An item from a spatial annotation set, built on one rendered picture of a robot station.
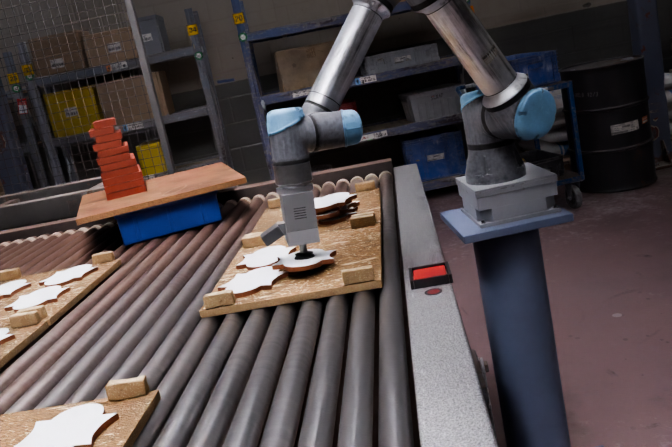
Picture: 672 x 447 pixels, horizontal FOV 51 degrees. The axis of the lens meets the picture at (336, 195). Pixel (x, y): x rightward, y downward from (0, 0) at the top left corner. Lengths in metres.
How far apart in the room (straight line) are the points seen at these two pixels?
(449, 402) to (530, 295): 0.97
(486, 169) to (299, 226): 0.57
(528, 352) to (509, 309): 0.13
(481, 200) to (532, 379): 0.50
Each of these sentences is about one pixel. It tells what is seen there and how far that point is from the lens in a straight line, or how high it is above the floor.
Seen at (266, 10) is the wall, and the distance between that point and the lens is 6.34.
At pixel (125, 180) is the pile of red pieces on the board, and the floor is 1.09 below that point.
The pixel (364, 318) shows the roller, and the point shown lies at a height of 0.92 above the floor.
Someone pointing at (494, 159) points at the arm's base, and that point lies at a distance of 1.76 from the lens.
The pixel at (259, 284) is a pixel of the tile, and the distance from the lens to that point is 1.39.
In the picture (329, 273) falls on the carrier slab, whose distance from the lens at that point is 1.39.
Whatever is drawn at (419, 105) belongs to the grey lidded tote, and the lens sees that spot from 5.79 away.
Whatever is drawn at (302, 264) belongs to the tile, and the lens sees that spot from 1.39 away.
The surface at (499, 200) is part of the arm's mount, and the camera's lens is 1.74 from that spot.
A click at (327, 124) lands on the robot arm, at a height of 1.22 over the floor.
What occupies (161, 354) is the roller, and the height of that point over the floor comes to 0.92.
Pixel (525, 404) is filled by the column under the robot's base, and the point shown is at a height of 0.37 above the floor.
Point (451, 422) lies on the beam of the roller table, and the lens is 0.87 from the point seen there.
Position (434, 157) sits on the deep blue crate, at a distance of 5.89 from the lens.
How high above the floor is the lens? 1.36
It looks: 12 degrees down
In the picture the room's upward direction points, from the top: 12 degrees counter-clockwise
